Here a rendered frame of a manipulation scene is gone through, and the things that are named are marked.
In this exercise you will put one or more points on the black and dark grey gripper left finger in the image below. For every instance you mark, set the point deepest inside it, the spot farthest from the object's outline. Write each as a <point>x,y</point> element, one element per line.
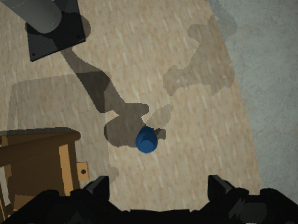
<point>63,209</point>

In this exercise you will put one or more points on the blue bottle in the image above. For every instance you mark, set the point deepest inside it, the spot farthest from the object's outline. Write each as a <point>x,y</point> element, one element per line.
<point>147,140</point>

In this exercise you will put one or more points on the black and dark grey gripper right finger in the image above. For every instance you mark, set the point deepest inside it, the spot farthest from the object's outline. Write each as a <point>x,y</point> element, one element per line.
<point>226,209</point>

